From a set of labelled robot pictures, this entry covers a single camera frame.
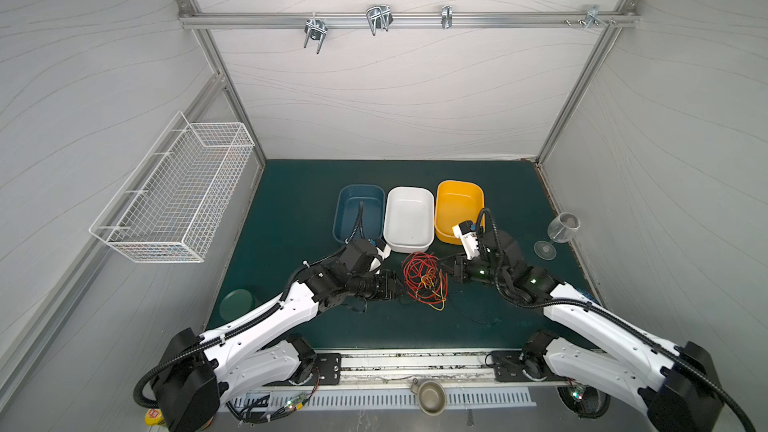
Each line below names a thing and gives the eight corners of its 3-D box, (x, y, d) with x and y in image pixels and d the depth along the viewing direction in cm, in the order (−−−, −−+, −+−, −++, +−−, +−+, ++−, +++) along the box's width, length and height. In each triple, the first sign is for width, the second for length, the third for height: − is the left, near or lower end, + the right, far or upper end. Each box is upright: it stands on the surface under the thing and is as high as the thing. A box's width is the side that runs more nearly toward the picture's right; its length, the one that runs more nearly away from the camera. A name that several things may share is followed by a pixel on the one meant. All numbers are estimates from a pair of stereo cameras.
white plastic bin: (383, 253, 96) (382, 244, 91) (384, 196, 111) (384, 186, 107) (437, 253, 96) (439, 244, 91) (431, 196, 111) (432, 186, 107)
